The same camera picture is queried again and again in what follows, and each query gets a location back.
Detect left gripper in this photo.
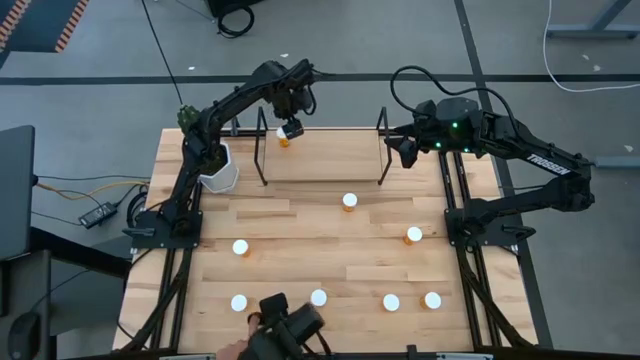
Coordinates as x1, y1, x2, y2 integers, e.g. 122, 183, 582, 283
273, 74, 317, 141

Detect grey floor bar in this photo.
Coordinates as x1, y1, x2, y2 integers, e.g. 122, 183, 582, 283
593, 155, 640, 169

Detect black computer mouse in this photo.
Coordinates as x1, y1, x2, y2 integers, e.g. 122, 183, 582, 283
7, 310, 42, 360

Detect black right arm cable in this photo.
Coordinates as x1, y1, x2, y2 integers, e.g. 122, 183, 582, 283
389, 64, 521, 136

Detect coiled black cable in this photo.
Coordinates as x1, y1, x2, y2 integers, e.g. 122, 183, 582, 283
216, 3, 256, 40

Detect dark monitor panel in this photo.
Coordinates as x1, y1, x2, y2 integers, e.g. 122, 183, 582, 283
0, 124, 37, 261

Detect black handheld device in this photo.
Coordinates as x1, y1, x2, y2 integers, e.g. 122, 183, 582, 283
247, 292, 326, 360

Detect wooden shelf black metal frame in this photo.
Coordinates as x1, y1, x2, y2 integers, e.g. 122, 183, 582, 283
253, 105, 394, 187

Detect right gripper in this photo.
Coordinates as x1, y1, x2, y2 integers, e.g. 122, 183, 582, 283
384, 98, 441, 169

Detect orange floor cable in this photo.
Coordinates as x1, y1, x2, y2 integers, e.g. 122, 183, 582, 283
35, 180, 151, 201

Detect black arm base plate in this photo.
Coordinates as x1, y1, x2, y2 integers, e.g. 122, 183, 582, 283
122, 209, 204, 250
444, 207, 537, 249

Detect person's hand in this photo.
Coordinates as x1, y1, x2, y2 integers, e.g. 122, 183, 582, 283
215, 312, 262, 360

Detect long black floor cable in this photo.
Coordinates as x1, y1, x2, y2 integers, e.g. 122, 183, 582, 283
140, 0, 185, 107

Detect black power adapter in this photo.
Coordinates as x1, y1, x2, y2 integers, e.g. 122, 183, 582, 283
78, 200, 119, 230

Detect green cactus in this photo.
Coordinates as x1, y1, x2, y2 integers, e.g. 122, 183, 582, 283
176, 103, 227, 174

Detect black box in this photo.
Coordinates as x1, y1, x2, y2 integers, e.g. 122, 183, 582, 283
205, 0, 266, 19

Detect white floor cable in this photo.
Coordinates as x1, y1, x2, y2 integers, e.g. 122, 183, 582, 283
542, 0, 640, 94

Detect dark side desk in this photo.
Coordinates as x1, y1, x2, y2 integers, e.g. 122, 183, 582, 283
0, 227, 132, 360

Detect grey desk leg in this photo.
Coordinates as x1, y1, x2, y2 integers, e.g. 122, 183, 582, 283
545, 0, 640, 40

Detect dark mat hazard-striped edges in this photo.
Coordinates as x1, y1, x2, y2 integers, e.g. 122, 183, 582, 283
0, 0, 91, 69

